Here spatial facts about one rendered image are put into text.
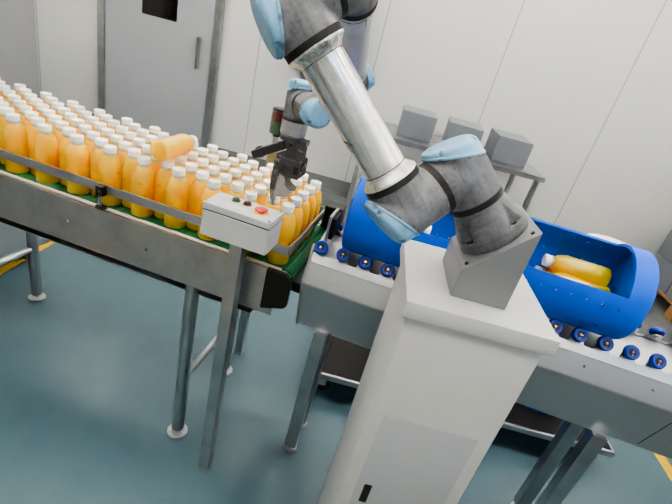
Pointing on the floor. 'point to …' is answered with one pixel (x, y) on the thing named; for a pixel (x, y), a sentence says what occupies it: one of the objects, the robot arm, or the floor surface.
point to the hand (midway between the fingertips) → (274, 197)
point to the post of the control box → (222, 352)
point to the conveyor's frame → (139, 262)
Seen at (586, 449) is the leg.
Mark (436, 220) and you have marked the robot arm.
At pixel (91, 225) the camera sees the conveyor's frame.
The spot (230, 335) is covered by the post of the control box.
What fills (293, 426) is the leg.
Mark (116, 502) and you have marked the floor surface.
